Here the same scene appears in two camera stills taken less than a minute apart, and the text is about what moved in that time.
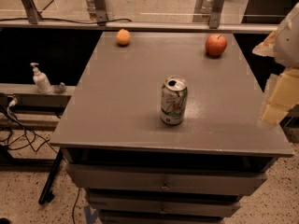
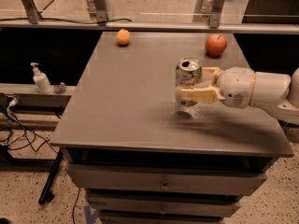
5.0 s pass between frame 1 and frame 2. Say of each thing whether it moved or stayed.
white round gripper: moved
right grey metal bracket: stayed
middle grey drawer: stayed
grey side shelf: stayed
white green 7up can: moved
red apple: stayed
